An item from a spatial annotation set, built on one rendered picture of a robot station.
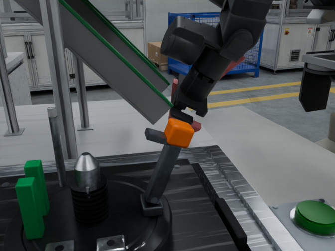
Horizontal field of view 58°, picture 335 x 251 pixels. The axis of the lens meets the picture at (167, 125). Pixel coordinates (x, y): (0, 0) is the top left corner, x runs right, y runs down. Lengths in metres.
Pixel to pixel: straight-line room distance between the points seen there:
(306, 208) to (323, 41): 5.78
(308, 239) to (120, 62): 0.31
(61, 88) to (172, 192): 0.21
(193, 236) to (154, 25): 8.95
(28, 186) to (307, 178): 0.50
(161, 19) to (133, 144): 8.60
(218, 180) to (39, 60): 3.94
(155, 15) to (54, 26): 8.77
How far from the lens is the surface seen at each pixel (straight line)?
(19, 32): 4.18
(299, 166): 0.66
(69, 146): 0.47
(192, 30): 0.52
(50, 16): 0.43
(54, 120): 0.30
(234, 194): 0.36
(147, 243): 0.25
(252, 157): 0.67
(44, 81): 4.28
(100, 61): 0.45
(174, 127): 0.24
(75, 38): 0.45
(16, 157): 0.71
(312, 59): 0.80
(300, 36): 5.69
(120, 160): 0.43
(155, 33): 9.20
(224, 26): 0.52
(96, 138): 0.74
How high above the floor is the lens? 1.17
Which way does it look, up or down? 23 degrees down
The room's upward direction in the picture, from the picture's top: straight up
